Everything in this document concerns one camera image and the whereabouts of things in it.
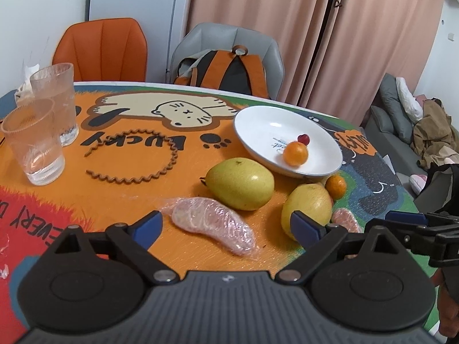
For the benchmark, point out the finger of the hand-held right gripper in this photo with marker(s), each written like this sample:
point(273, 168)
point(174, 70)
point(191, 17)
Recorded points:
point(416, 236)
point(405, 217)

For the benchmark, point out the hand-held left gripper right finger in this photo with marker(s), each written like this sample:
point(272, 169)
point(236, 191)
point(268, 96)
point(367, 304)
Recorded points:
point(303, 227)

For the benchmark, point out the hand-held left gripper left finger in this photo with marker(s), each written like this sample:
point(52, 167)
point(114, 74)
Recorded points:
point(149, 227)

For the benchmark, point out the yellow green pear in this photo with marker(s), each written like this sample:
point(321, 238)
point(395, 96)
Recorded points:
point(308, 204)
point(238, 184)

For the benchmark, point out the pomelo segment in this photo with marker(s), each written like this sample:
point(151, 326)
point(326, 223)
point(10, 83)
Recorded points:
point(346, 220)
point(215, 222)

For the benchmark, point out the small orange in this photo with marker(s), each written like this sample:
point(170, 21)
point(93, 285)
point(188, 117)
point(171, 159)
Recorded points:
point(336, 187)
point(296, 154)

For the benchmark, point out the small red fruit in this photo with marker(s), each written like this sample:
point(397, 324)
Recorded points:
point(303, 138)

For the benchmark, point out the white round plate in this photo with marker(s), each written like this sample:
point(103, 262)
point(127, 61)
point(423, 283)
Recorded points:
point(265, 129)

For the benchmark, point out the person's right hand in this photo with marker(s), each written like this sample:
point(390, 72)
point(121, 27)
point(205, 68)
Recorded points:
point(450, 304)

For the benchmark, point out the pink slipper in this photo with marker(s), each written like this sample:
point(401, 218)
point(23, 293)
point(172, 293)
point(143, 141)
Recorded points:
point(417, 182)

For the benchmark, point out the brown clothes pile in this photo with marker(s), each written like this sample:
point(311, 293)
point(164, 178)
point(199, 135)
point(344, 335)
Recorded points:
point(430, 129)

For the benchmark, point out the grey sofa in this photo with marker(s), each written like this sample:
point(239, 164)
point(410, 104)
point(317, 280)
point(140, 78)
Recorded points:
point(391, 130)

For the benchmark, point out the grey cushion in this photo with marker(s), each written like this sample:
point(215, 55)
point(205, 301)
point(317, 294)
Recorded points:
point(391, 96)

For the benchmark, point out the clear ribbed glass cup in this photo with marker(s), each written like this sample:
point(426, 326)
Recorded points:
point(59, 89)
point(32, 143)

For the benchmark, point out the orange and black backpack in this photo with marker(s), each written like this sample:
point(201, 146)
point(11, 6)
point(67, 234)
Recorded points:
point(233, 71)

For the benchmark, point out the orange padded chair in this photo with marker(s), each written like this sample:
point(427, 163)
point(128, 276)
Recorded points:
point(104, 50)

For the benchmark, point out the pink curtain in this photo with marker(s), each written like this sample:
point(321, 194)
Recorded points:
point(287, 25)

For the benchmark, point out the grey padded chair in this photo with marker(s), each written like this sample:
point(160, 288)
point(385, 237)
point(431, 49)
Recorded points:
point(229, 36)

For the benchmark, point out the white wall socket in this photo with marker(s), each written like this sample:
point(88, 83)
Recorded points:
point(451, 36)

